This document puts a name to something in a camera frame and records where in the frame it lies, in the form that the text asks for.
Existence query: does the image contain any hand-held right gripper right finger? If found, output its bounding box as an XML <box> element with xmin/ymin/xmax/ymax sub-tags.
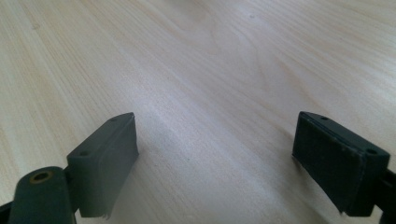
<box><xmin>291</xmin><ymin>111</ymin><xmax>391</xmax><ymax>217</ymax></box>

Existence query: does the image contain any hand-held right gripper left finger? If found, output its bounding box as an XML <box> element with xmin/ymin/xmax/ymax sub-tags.
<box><xmin>65</xmin><ymin>112</ymin><xmax>140</xmax><ymax>219</ymax></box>

